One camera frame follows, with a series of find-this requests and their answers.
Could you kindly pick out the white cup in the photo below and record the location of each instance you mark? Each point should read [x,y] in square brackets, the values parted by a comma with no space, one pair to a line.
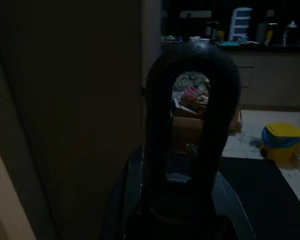
[205,40]
[194,39]

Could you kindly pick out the black floor mat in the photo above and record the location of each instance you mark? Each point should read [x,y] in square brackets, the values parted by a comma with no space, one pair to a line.
[260,200]

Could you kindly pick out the white plastic drawer tower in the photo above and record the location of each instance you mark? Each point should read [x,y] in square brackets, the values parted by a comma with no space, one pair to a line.
[240,23]

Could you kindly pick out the yellow bin with blue bag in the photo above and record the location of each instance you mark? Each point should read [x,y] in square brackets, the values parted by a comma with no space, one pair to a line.
[281,142]

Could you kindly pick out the brown wooden door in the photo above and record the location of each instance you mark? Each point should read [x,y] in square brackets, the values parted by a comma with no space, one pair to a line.
[65,112]

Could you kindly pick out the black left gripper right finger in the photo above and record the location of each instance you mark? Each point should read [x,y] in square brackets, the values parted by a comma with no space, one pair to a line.
[230,200]

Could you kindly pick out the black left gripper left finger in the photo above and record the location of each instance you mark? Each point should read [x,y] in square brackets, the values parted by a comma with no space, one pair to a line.
[130,195]

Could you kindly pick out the teal tray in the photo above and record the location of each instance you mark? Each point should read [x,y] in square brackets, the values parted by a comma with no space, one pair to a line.
[228,44]

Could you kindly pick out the kitchen counter with cabinets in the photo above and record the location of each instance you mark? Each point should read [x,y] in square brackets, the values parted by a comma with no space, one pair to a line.
[272,80]

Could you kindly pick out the pile of colourful clutter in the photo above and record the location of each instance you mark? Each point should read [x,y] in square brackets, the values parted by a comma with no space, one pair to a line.
[190,87]

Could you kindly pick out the grey countertop appliance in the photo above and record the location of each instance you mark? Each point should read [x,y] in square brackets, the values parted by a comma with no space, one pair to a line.
[266,32]

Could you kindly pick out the teal mug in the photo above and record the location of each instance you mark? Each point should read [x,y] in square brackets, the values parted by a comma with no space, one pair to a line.
[243,39]

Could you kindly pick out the chrome kitchen faucet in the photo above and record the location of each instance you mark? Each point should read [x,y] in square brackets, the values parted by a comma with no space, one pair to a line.
[289,31]

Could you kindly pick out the brown cardboard box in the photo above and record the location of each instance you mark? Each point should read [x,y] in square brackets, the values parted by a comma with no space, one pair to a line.
[187,132]

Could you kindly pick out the black thermos jug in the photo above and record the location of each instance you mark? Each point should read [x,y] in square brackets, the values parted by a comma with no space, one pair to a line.
[214,31]

